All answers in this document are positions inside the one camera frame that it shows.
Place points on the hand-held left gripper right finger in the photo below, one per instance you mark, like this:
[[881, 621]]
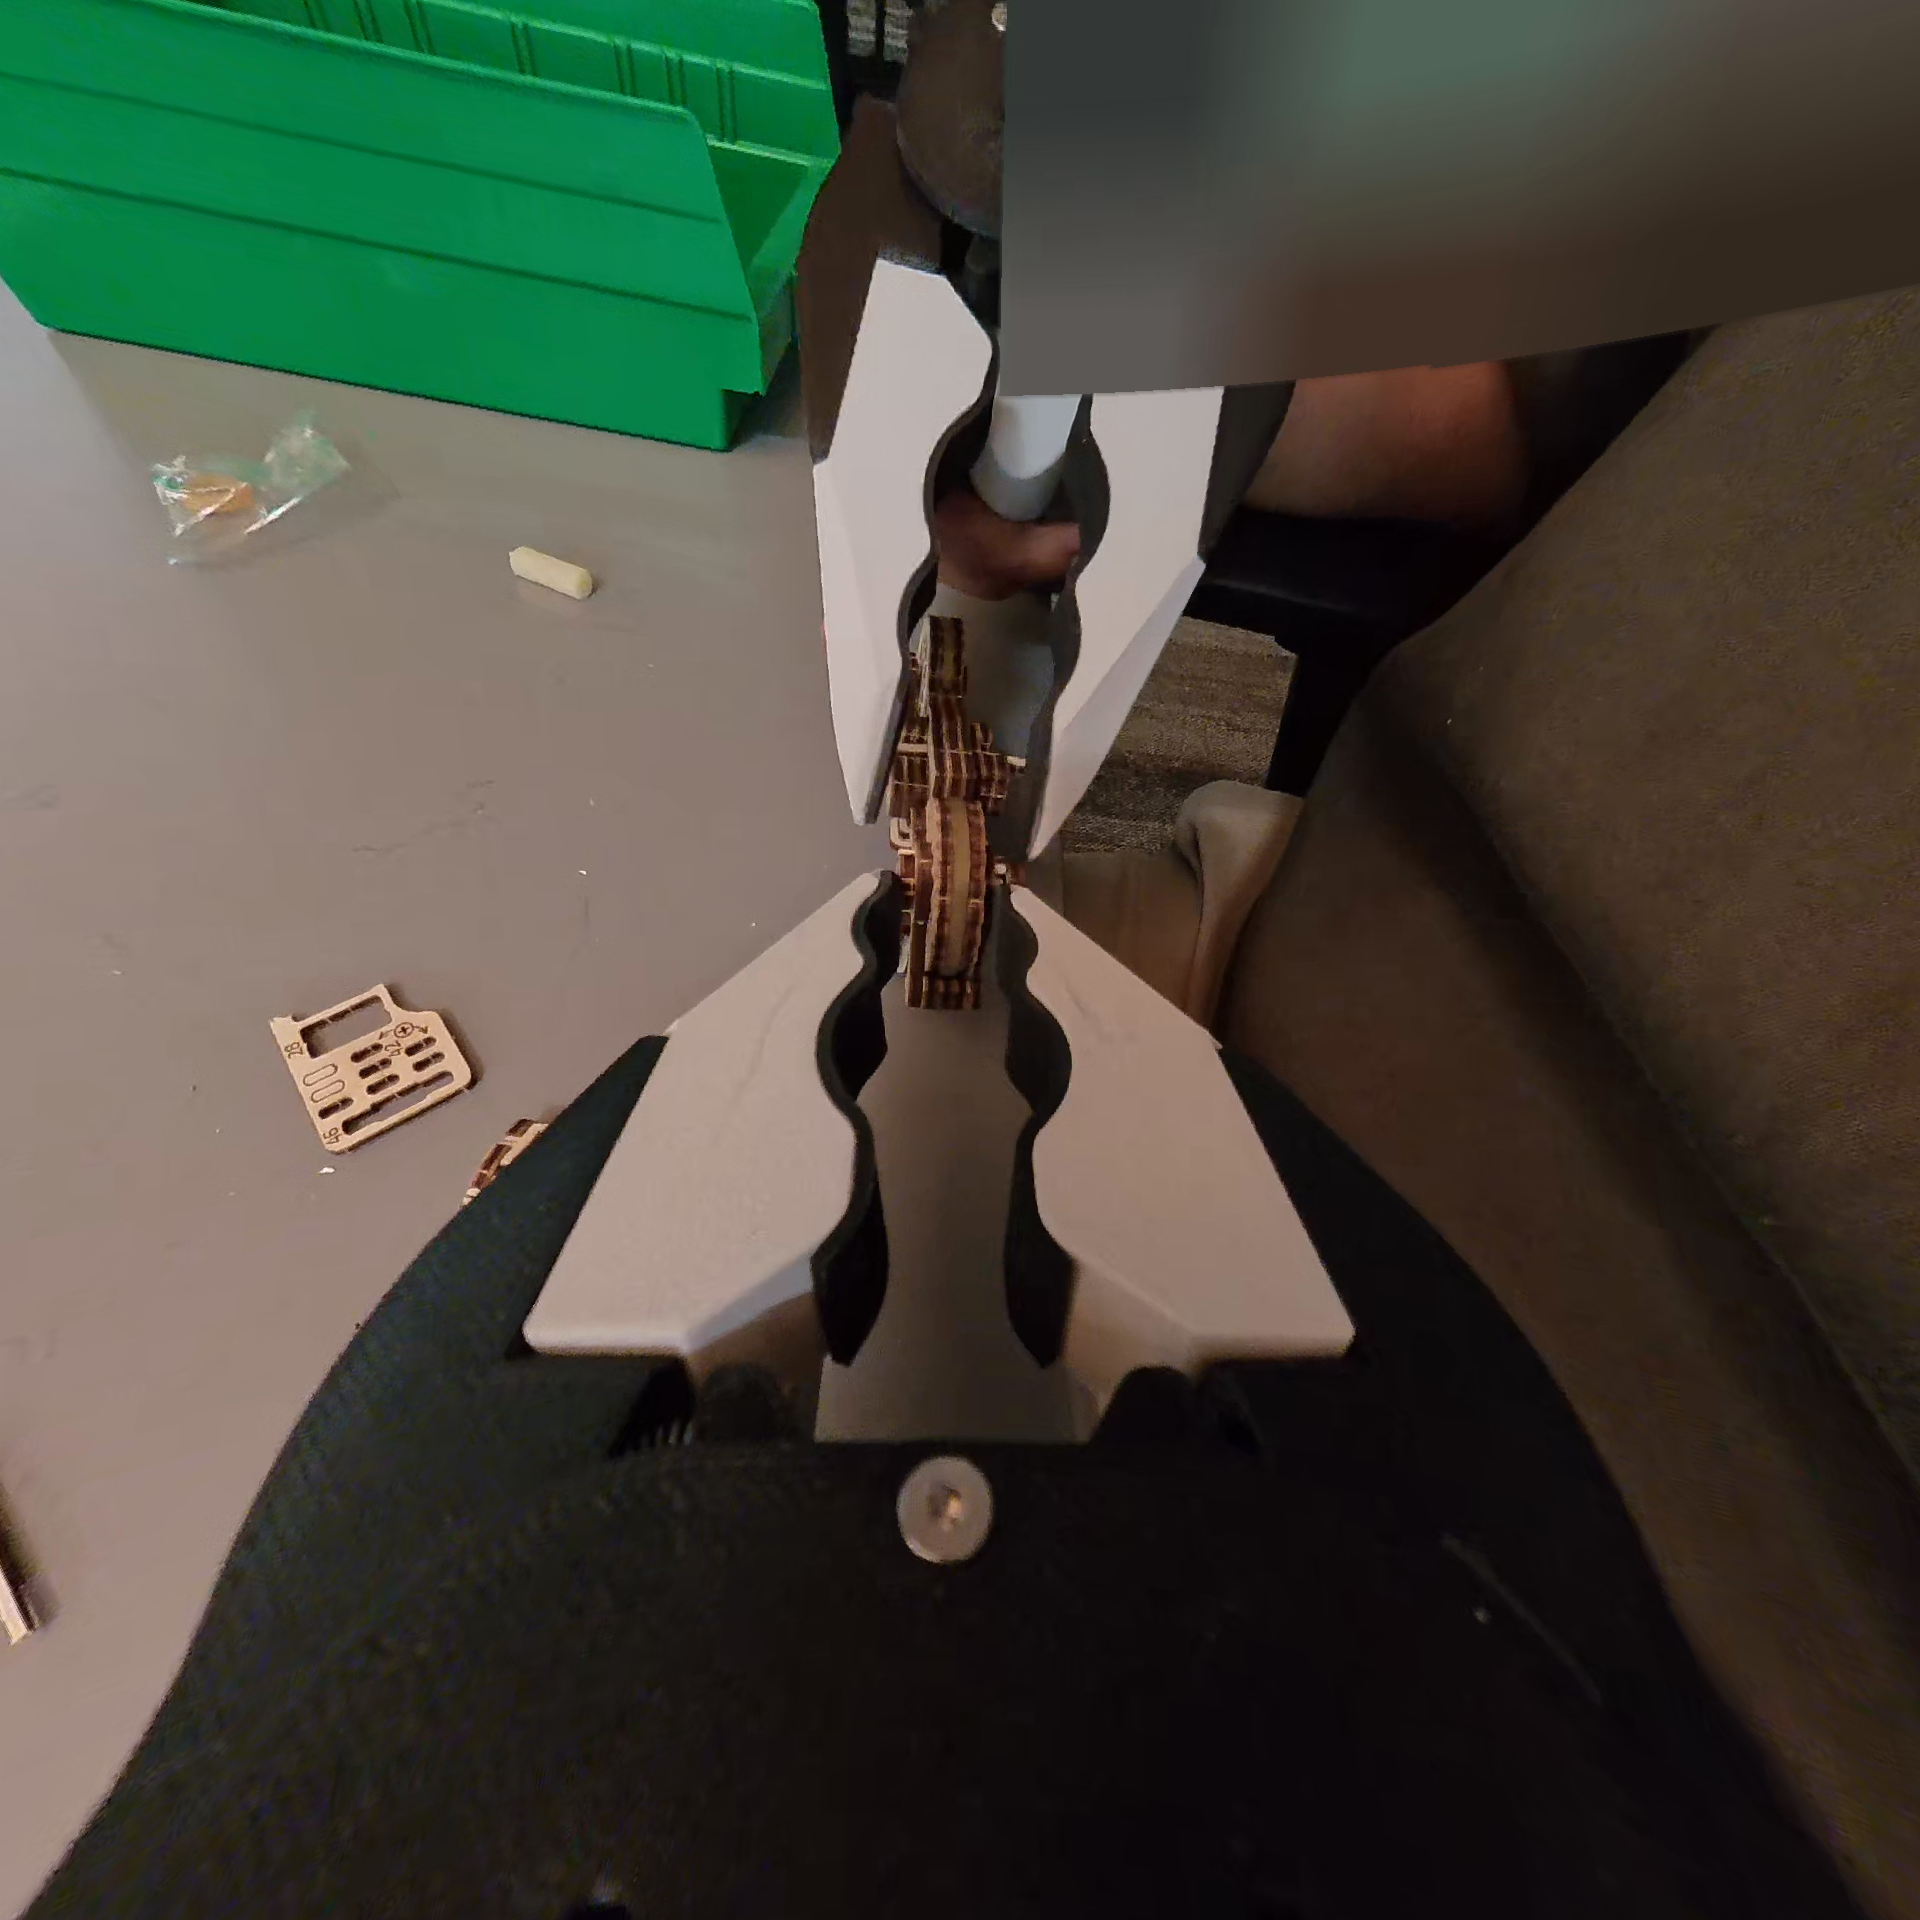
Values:
[[1185, 1202]]

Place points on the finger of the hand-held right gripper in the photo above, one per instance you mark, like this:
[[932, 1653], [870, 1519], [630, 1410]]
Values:
[[1149, 510], [862, 495]]

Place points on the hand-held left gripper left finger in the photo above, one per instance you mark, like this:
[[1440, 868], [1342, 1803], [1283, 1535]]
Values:
[[691, 1202]]

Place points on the wooden puzzle model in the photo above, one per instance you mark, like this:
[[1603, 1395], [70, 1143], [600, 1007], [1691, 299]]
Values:
[[944, 902]]

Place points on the person's right forearm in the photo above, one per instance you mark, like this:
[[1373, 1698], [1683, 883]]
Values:
[[1381, 443]]

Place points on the grey desk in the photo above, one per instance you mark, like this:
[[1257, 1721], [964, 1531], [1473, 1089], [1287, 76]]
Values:
[[376, 781]]

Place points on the person's right hand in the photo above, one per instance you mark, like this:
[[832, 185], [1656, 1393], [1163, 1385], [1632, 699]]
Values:
[[1014, 558]]

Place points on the small wooden cube assembly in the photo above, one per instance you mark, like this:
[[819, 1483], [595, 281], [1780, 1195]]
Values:
[[508, 1157]]

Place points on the black office chair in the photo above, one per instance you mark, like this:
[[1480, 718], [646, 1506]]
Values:
[[1319, 586]]

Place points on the slotted wooden puzzle piece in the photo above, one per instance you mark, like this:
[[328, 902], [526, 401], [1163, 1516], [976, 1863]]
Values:
[[436, 1059]]

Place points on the person's pale trousers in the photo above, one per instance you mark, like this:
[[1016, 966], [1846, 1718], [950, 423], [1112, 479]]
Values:
[[1215, 885]]

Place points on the pale yellow foam piece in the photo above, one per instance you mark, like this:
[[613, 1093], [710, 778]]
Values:
[[552, 573]]

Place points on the person's brown shirt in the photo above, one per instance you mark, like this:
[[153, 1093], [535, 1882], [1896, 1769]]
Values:
[[1621, 902]]

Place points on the green plastic bin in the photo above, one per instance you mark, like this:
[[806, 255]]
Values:
[[376, 195]]

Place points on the clear plastic bag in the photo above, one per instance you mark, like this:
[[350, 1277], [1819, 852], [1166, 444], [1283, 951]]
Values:
[[247, 487]]

